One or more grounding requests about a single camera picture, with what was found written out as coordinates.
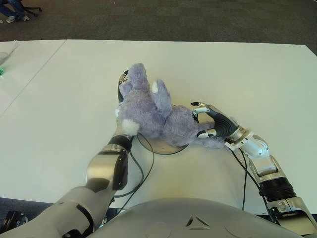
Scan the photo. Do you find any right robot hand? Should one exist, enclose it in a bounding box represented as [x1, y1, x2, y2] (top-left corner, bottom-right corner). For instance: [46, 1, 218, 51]
[190, 101, 241, 139]

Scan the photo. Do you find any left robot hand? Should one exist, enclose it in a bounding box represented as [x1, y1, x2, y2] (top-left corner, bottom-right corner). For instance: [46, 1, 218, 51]
[116, 70, 129, 103]

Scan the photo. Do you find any purple plush doll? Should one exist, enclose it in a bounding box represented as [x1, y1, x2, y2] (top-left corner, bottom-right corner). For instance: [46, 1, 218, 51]
[114, 63, 227, 149]

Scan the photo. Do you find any white plate black rim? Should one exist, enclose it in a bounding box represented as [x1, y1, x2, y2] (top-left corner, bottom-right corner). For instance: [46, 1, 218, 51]
[136, 133, 190, 155]

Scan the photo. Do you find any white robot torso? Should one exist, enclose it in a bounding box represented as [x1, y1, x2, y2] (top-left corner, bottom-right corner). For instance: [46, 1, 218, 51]
[93, 197, 308, 238]

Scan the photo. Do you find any black office chair base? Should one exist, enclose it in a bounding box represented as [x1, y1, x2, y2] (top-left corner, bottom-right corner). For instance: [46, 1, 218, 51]
[23, 5, 43, 17]

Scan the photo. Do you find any person in blue jeans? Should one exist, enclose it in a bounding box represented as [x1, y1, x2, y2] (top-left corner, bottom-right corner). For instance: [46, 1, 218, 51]
[0, 0, 30, 25]

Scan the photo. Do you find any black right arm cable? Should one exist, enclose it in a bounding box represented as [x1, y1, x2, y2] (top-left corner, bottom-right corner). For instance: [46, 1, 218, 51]
[231, 148, 264, 210]

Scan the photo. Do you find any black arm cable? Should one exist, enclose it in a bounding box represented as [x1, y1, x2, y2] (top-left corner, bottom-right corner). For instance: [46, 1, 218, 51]
[103, 133, 155, 224]
[231, 148, 264, 210]

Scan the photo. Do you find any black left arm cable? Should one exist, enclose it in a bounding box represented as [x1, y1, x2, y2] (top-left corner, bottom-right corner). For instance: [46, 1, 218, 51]
[103, 133, 155, 224]

